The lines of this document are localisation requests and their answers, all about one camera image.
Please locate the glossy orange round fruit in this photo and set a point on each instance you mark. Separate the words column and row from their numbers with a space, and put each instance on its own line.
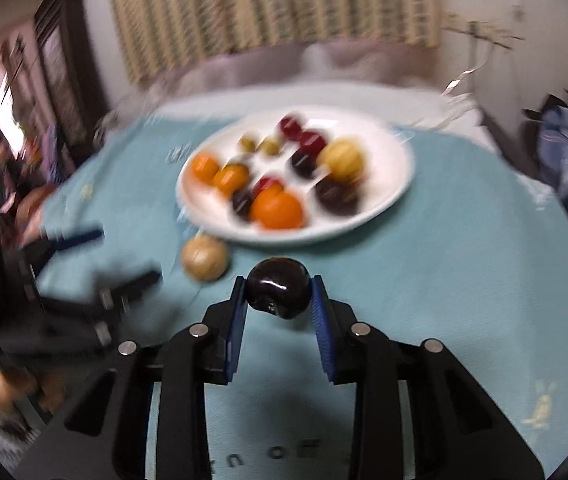
column 204, row 167

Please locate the tan round passion fruit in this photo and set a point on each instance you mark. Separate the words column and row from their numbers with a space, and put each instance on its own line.
column 205, row 258

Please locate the red plum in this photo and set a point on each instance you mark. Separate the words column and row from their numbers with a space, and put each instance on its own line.
column 312, row 142
column 291, row 127
column 265, row 182

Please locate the dark framed picture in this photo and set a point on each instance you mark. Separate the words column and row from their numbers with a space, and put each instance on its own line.
column 70, row 73

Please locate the dark brown passion fruit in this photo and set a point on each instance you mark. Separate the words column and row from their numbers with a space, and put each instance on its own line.
column 338, row 198

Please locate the teal printed tablecloth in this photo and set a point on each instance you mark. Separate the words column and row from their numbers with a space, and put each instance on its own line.
column 467, row 256

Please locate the dark plum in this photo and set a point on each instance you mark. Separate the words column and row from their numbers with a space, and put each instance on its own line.
column 303, row 164
column 242, row 204
column 280, row 287

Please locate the orange tangerine with stem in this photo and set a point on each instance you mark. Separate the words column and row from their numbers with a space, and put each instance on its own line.
column 277, row 209

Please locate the white oval plate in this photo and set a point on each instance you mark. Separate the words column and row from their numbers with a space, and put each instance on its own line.
column 388, row 172

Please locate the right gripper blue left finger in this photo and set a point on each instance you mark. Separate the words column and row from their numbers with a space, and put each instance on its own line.
column 226, row 323

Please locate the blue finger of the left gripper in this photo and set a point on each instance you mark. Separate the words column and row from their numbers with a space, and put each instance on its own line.
column 62, row 243
column 130, row 290

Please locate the checked beige curtain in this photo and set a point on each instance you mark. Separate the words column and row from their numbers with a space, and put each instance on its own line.
column 161, row 35

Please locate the grey ribbed sleeve forearm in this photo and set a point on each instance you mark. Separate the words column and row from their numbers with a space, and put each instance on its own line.
column 13, row 447

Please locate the red plum front on plate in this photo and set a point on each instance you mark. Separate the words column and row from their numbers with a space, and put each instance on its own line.
column 312, row 142

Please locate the person's left hand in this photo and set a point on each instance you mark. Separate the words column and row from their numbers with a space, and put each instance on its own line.
column 49, row 389

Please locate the yellow round fruit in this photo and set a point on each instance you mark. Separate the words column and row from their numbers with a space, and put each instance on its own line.
column 343, row 159

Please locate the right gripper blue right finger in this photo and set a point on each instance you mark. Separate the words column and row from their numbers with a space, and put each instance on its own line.
column 332, row 321

